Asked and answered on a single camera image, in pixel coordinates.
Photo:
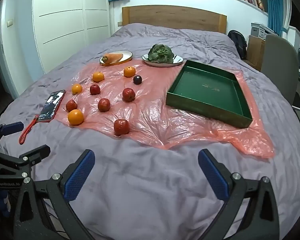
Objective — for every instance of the orange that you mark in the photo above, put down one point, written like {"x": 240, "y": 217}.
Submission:
{"x": 75, "y": 117}
{"x": 129, "y": 71}
{"x": 76, "y": 89}
{"x": 98, "y": 77}

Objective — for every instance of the white light switch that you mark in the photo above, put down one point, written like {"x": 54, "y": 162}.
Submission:
{"x": 10, "y": 23}

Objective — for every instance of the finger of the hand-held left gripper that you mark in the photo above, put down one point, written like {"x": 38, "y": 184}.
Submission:
{"x": 12, "y": 128}
{"x": 37, "y": 153}

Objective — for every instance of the long blue curtain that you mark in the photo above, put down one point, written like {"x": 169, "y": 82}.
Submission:
{"x": 275, "y": 10}

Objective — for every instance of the white wardrobe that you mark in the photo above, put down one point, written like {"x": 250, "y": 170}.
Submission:
{"x": 62, "y": 17}

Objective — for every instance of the white plate dark rim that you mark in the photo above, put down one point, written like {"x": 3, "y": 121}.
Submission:
{"x": 177, "y": 60}

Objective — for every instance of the dark purple plum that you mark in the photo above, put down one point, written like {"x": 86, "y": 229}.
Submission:
{"x": 137, "y": 79}

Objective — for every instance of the person's left hand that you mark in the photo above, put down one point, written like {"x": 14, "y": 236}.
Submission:
{"x": 0, "y": 201}

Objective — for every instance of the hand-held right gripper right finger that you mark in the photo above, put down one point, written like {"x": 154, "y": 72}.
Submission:
{"x": 212, "y": 175}

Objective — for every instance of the grey desktop printer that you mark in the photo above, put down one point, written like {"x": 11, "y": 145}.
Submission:
{"x": 260, "y": 30}

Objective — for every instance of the wooden headboard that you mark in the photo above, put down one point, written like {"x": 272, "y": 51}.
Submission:
{"x": 175, "y": 17}

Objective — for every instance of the wall outlet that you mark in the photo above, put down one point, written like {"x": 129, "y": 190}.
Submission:
{"x": 119, "y": 23}

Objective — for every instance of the bok choy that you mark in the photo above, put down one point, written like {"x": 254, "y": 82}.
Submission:
{"x": 160, "y": 53}

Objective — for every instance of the wooden nightstand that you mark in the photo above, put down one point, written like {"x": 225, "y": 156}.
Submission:
{"x": 255, "y": 52}

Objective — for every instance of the grey chair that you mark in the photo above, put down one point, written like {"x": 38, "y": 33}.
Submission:
{"x": 277, "y": 62}

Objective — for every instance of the red apple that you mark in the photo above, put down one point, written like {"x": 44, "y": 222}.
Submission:
{"x": 104, "y": 104}
{"x": 128, "y": 94}
{"x": 121, "y": 126}
{"x": 95, "y": 89}
{"x": 71, "y": 105}

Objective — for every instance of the white plate orange rim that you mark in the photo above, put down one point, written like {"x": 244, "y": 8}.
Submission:
{"x": 126, "y": 55}

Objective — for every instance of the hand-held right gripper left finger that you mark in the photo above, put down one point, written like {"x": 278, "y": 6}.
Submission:
{"x": 80, "y": 175}

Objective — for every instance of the pink plastic sheet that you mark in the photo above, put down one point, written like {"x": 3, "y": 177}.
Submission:
{"x": 150, "y": 115}

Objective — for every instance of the green tray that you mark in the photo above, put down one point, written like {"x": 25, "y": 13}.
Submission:
{"x": 205, "y": 90}

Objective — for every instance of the red smartphone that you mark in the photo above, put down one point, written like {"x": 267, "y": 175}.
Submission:
{"x": 51, "y": 105}

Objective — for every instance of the black backpack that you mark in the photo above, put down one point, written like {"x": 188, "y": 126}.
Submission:
{"x": 238, "y": 43}

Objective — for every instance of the carrot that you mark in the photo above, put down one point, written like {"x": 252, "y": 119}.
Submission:
{"x": 113, "y": 58}

